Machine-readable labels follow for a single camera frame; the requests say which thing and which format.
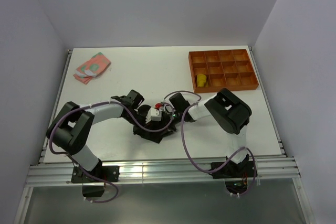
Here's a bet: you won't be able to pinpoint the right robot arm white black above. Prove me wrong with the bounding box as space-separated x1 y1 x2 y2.
164 88 252 177

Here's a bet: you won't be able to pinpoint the aluminium side rail right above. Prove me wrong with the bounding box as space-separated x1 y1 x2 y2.
248 46 287 156

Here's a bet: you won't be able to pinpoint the pink green patterned socks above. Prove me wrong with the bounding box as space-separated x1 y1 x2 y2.
73 52 111 84

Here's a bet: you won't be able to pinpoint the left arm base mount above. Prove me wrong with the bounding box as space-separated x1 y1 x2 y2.
70 165 120 203

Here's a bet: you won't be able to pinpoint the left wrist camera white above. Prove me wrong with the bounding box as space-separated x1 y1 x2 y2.
146 108 162 124

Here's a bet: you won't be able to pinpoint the yellow sock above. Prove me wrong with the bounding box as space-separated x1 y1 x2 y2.
196 74 208 88

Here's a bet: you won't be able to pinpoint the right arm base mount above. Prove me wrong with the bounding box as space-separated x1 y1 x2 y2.
211 155 258 196

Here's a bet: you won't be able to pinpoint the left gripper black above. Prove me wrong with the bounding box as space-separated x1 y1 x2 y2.
123 110 153 138

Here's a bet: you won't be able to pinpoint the aluminium frame rail front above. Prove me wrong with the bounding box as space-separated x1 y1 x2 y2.
25 157 301 187

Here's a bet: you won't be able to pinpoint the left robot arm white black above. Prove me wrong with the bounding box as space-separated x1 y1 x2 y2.
46 90 163 182

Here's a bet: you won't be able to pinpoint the orange compartment tray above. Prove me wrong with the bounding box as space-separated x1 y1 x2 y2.
188 49 259 93

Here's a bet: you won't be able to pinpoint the black sock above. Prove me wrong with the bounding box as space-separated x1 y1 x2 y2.
133 122 177 144

